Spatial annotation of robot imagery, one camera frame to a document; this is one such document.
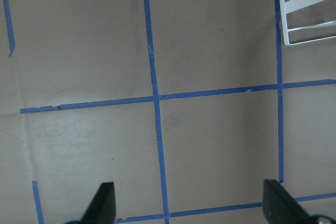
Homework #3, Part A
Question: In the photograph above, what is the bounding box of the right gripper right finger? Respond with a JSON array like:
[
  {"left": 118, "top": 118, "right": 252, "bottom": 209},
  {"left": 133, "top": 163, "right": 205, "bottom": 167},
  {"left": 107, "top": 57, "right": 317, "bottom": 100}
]
[{"left": 262, "top": 179, "right": 310, "bottom": 224}]

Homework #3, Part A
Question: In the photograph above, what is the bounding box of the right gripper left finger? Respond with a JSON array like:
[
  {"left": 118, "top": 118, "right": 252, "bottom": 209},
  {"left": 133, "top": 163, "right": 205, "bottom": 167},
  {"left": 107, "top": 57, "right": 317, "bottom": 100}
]
[{"left": 81, "top": 182, "right": 116, "bottom": 224}]

